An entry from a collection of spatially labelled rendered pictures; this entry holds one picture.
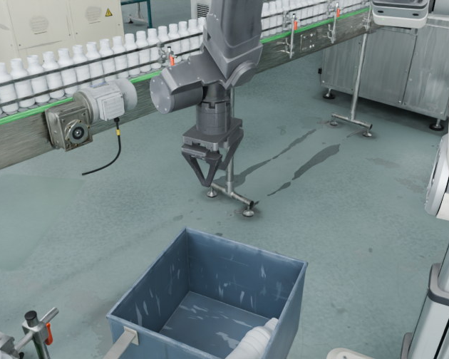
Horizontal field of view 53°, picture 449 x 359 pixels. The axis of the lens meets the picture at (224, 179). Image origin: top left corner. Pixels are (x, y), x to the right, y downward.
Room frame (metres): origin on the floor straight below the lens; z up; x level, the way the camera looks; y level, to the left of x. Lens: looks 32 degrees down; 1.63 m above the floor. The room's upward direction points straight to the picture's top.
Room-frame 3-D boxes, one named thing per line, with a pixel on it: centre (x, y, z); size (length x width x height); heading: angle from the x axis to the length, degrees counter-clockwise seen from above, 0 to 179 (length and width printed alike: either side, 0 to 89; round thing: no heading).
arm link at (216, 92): (0.68, 0.02, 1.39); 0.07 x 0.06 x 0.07; 129
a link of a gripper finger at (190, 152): (0.67, 0.03, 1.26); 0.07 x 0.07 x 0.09; 64
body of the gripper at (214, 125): (0.69, 0.02, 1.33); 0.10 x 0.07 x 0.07; 154
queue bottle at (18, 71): (1.54, 0.72, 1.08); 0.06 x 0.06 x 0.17
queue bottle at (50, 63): (1.63, 0.64, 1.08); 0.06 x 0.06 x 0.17
